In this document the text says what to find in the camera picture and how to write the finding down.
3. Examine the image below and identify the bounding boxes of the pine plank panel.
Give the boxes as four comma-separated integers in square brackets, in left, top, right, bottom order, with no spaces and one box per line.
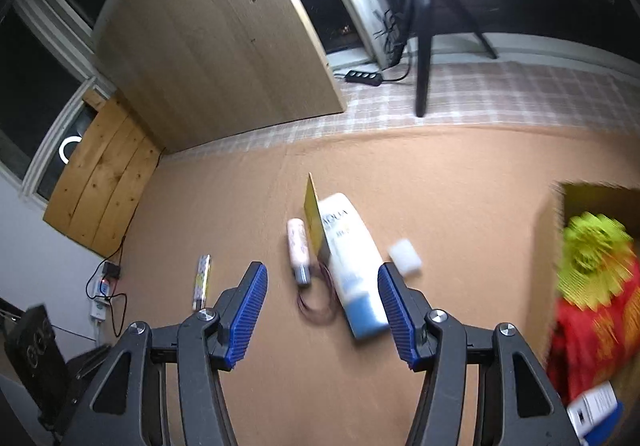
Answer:
[42,93,163,257]

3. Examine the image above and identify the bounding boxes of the blue card holder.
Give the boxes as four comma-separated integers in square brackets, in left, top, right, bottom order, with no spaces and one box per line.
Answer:
[582,401,626,444]

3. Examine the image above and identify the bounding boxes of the yellow green mesh pouf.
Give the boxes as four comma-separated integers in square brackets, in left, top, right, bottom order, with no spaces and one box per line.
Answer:
[557,212,640,312]

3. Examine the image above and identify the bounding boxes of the white blue lotion tube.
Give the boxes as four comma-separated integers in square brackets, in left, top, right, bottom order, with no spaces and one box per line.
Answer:
[320,192,391,340]

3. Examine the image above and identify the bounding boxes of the white charger plug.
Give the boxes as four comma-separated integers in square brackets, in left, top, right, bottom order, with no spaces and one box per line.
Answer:
[567,381,620,441]

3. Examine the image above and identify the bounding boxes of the plaid cloth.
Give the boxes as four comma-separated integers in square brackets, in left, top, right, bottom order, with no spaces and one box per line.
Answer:
[165,58,640,162]

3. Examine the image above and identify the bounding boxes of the dark red hair tie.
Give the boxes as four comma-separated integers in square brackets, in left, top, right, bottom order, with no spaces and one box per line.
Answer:
[297,262,341,325]

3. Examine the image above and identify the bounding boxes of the black power strip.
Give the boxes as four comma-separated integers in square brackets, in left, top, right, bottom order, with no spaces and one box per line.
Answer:
[345,70,383,88]

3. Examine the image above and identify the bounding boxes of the yellow black ruler card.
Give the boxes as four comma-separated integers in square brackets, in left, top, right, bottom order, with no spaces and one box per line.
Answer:
[303,172,333,262]

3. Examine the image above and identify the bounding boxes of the white wall socket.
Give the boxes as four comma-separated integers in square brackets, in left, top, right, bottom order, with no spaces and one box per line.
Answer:
[90,278,112,324]

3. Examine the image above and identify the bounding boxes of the red cloth bag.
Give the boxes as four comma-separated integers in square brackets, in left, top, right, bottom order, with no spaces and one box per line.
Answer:
[547,271,640,407]

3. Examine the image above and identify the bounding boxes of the small pink bottle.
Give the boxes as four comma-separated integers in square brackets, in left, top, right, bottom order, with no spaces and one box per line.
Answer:
[286,217,313,286]

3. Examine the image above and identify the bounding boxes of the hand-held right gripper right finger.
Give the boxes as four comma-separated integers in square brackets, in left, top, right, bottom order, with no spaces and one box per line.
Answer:
[377,262,581,446]

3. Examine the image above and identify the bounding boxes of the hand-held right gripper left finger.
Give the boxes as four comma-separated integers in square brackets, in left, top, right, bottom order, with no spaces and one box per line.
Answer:
[75,261,268,446]

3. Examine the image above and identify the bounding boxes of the black cable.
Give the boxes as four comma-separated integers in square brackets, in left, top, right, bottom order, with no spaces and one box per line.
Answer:
[86,226,129,339]

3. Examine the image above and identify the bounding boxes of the light wooden board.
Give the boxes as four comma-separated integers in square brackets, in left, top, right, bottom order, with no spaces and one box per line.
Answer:
[94,0,348,152]

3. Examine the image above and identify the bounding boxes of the cardboard box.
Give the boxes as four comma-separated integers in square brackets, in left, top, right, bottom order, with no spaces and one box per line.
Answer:
[532,180,640,446]

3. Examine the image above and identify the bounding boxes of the small white block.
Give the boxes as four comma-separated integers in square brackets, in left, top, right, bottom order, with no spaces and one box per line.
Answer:
[389,238,423,275]

